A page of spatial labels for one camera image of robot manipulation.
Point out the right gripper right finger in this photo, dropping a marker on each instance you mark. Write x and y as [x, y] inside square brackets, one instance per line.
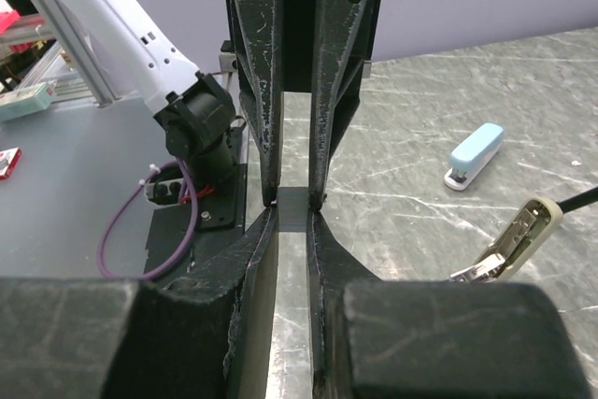
[330, 268]

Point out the aluminium rail frame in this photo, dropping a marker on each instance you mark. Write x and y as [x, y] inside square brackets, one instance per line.
[71, 63]

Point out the light blue stapler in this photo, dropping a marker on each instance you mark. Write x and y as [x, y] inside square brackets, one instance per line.
[471, 156]

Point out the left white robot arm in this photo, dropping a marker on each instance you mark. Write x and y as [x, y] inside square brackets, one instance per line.
[191, 107]

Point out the red white small packet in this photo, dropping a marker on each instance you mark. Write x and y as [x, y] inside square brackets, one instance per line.
[8, 160]

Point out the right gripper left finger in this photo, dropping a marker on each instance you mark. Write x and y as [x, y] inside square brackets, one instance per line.
[215, 325]

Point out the black perforated music stand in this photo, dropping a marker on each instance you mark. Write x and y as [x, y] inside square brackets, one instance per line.
[579, 201]

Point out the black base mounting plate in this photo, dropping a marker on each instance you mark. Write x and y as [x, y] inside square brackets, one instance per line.
[220, 221]

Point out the black staple strip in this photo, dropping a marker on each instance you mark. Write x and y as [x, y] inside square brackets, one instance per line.
[292, 206]

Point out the teal box on desk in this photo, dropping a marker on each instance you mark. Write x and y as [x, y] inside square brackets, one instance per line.
[26, 101]

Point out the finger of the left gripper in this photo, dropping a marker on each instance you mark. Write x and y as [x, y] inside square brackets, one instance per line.
[260, 29]
[337, 25]

